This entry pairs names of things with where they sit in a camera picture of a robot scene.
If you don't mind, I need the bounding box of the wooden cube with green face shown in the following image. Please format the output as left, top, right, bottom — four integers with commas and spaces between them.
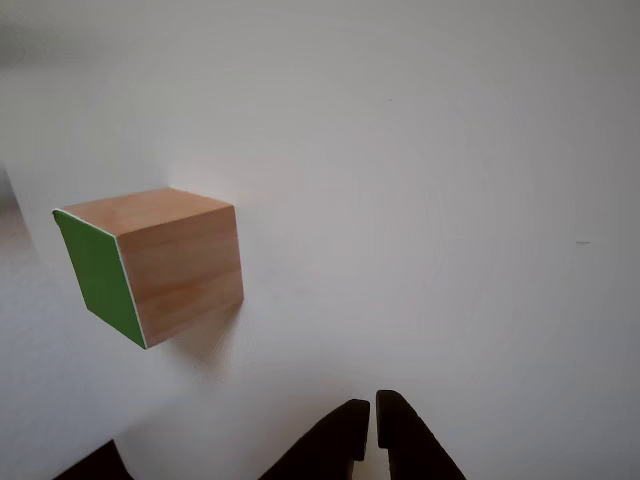
51, 187, 246, 351

